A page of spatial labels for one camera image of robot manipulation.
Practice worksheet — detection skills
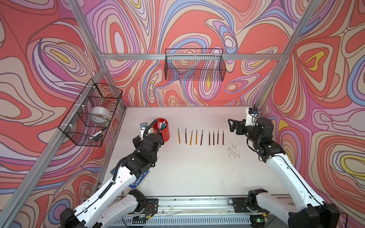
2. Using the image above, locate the black wire basket wall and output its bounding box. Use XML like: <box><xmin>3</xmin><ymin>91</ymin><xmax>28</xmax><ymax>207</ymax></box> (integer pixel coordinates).
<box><xmin>164</xmin><ymin>47</ymin><xmax>226</xmax><ymax>82</ymax></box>
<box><xmin>59</xmin><ymin>79</ymin><xmax>123</xmax><ymax>147</ymax></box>

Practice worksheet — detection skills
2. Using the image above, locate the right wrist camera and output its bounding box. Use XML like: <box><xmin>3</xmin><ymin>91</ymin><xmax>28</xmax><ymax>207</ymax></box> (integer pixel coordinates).
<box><xmin>245</xmin><ymin>107</ymin><xmax>259</xmax><ymax>126</ymax></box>

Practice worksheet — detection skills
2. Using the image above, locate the white tape roll in basket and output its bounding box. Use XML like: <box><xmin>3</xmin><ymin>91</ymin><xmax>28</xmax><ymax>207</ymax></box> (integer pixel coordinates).
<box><xmin>89</xmin><ymin>106</ymin><xmax>111</xmax><ymax>124</ymax></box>

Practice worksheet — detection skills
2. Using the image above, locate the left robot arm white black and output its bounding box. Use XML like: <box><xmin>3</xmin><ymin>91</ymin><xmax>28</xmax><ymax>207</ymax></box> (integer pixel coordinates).
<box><xmin>60</xmin><ymin>133</ymin><xmax>164</xmax><ymax>228</ymax></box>

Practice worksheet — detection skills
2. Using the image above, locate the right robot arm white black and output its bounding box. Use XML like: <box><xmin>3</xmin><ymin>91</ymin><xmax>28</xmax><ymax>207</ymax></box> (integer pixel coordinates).
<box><xmin>228</xmin><ymin>118</ymin><xmax>341</xmax><ymax>228</ymax></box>

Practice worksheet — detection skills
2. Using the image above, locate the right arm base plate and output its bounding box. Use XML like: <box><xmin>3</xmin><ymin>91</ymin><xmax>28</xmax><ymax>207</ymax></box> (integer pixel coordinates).
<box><xmin>228</xmin><ymin>197</ymin><xmax>268</xmax><ymax>213</ymax></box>

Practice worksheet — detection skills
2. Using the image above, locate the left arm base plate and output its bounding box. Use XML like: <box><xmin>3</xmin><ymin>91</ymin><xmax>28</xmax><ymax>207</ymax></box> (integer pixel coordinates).
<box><xmin>128</xmin><ymin>198</ymin><xmax>159</xmax><ymax>215</ymax></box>

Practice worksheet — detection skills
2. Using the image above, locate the black wire basket back wall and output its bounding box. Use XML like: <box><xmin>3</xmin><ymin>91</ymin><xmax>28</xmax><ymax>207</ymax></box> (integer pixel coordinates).
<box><xmin>164</xmin><ymin>47</ymin><xmax>226</xmax><ymax>82</ymax></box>

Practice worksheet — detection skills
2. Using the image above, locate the red pen cup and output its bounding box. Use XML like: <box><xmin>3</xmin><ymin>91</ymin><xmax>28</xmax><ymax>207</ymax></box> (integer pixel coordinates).
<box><xmin>152</xmin><ymin>118</ymin><xmax>170</xmax><ymax>143</ymax></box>

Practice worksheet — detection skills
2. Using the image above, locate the black wire basket left wall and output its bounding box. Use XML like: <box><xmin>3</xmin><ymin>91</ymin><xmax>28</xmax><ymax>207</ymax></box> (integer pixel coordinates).
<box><xmin>59</xmin><ymin>79</ymin><xmax>123</xmax><ymax>147</ymax></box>

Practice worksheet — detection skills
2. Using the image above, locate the treehouse storey book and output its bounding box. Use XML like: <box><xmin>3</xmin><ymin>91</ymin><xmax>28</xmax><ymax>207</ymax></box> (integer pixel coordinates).
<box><xmin>107</xmin><ymin>167</ymin><xmax>150</xmax><ymax>190</ymax></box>

